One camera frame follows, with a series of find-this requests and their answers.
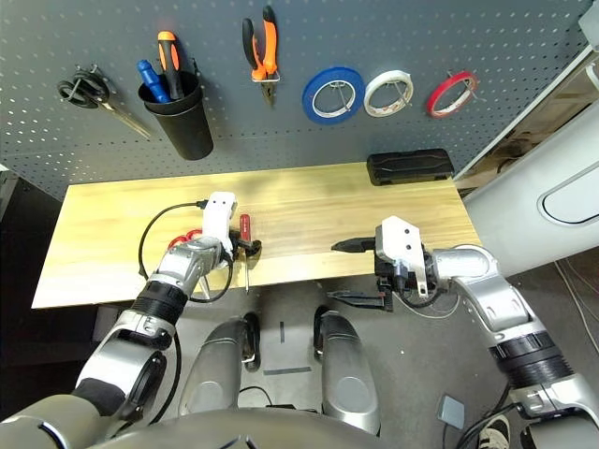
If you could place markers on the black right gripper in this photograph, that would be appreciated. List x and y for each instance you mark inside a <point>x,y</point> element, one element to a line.
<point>386,280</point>

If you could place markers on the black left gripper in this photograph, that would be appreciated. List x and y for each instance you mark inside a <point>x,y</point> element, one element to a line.
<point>235,243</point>

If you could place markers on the orange black pliers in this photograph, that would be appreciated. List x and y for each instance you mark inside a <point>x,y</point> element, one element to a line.
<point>269,47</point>

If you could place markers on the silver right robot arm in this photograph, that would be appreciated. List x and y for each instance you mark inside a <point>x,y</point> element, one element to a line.
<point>491,299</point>

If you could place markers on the dark grey pegboard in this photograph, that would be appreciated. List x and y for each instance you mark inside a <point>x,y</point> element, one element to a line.
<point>93,28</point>

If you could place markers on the silver right robot leg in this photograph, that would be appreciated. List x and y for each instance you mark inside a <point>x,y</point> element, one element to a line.
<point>346,374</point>

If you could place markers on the silver robot leg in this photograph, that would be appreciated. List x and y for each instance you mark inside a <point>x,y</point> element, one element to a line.
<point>215,369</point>
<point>346,374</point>

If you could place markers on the black plastic case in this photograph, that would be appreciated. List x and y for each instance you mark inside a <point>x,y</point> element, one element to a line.
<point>407,167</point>

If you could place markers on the silver left robot leg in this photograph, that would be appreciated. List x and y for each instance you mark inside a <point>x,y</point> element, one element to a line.
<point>215,369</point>

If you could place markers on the black tool cup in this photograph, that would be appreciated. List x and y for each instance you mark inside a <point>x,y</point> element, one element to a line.
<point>187,131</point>

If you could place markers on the blue tape roll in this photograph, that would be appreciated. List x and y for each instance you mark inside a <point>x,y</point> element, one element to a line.
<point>309,105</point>

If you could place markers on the white rounded appliance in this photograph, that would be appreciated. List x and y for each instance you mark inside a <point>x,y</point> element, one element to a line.
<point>515,224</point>

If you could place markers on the grey foot pedal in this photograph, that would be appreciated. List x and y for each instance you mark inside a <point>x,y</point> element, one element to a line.
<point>451,411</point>

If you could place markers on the white tape roll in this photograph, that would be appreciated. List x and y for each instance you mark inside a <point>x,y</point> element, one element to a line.
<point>369,100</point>

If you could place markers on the grey robot torso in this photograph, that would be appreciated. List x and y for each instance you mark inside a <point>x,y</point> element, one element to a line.
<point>234,432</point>

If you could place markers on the black white sneaker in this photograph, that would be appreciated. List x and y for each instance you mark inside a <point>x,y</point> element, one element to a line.
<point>496,432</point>

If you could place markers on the steel peg hook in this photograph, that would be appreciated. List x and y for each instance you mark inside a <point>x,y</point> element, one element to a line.
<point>472,91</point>

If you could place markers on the brown wooden shelf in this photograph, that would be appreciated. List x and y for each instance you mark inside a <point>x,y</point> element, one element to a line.
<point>538,135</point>

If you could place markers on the black metal rack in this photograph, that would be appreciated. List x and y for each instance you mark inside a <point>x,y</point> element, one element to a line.
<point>28,337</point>

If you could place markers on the white plastic hook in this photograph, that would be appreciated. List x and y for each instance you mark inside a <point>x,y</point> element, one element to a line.
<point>593,77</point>

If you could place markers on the translucent plastic bin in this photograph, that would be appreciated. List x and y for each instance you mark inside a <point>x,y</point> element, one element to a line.
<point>592,28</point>

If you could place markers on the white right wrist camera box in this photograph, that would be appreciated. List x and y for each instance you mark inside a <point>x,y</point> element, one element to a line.
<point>398,238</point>

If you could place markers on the white pegboard frame post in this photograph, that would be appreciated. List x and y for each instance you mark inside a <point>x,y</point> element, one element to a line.
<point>519,112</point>

